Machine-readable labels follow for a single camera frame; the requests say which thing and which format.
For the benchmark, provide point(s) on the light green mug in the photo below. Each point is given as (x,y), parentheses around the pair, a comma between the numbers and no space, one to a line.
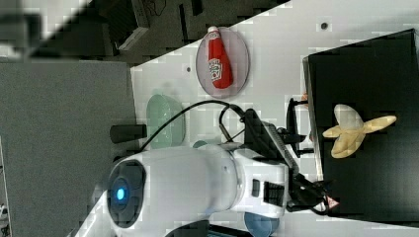
(199,143)

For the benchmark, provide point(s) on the black cylindrical cup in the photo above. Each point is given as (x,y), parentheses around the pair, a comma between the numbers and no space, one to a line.
(127,132)

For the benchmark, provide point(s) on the red ketchup bottle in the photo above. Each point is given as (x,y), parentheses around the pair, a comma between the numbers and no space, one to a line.
(219,63)

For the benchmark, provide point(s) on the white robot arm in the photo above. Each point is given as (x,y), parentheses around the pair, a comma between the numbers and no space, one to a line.
(173,191)

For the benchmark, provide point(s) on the grey oval plate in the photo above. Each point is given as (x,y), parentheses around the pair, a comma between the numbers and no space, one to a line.
(239,61)

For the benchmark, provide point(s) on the black toy oven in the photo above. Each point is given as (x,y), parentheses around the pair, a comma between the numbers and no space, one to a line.
(363,108)

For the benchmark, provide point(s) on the plush peeled banana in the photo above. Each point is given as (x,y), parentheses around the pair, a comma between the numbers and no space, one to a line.
(351,130)

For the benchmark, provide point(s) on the black oven door handle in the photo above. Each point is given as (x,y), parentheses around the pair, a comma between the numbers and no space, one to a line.
(293,130)

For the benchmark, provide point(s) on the light green oval bowl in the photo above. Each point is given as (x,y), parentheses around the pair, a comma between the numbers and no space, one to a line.
(161,108)

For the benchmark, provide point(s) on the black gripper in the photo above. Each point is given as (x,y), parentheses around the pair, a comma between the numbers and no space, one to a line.
(265,139)

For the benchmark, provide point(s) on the blue bowl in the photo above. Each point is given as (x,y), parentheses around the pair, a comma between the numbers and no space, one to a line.
(259,225)

